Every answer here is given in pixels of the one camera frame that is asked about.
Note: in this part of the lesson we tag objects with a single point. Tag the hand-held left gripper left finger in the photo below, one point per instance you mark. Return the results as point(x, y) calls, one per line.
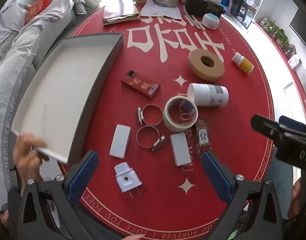
point(84, 176)

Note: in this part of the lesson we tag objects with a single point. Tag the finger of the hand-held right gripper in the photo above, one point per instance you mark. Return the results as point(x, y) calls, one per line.
point(294, 125)
point(265, 126)

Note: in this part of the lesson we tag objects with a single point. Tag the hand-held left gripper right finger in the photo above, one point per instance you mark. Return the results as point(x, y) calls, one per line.
point(216, 177)

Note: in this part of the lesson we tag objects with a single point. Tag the white plug adapter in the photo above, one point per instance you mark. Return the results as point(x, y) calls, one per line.
point(126, 178)

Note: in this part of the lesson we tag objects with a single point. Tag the white rectangular block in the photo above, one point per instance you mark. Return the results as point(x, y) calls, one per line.
point(180, 150)
point(120, 141)

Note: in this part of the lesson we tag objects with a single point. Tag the yellow label white bottle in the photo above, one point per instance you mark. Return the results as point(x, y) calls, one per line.
point(244, 65)

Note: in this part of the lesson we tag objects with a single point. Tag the large white plastic bottle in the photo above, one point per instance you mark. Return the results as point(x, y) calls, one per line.
point(208, 95)

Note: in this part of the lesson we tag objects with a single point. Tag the cream masking tape roll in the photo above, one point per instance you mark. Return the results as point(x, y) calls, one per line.
point(168, 122)

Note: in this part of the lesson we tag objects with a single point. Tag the grey cardboard tray box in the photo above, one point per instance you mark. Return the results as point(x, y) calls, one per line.
point(55, 92)

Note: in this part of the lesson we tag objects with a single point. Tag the brown paper tape roll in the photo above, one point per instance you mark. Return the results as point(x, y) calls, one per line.
point(196, 67)

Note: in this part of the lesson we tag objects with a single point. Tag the red gold printed box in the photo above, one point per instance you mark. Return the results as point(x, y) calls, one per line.
point(139, 83)

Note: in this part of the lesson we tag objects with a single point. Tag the person's right hand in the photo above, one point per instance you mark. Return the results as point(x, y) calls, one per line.
point(294, 197)

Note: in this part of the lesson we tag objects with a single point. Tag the red round table mat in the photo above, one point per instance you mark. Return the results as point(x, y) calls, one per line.
point(155, 205)

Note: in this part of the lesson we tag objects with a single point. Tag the row of potted plants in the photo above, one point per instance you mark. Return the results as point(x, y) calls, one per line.
point(278, 32)

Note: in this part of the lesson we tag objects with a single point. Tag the white teal jar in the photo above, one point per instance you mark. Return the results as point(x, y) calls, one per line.
point(210, 21)

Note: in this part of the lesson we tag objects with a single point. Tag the purple plastic stool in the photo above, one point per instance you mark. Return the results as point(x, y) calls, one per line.
point(230, 8)

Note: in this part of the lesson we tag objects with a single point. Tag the blue plastic stool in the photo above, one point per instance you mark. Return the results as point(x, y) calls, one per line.
point(224, 2)

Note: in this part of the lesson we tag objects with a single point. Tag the grey covered sofa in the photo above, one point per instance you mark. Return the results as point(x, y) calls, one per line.
point(15, 62)

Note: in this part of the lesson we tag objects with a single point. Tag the black box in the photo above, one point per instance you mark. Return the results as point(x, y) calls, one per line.
point(203, 6)

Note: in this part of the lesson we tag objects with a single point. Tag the white paper sheet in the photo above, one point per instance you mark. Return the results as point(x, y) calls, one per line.
point(159, 11)

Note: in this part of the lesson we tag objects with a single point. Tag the brown paper package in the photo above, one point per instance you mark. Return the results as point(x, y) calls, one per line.
point(120, 8)

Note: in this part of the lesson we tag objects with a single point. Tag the red embroidered cushion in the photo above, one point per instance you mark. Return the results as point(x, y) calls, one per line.
point(37, 8)

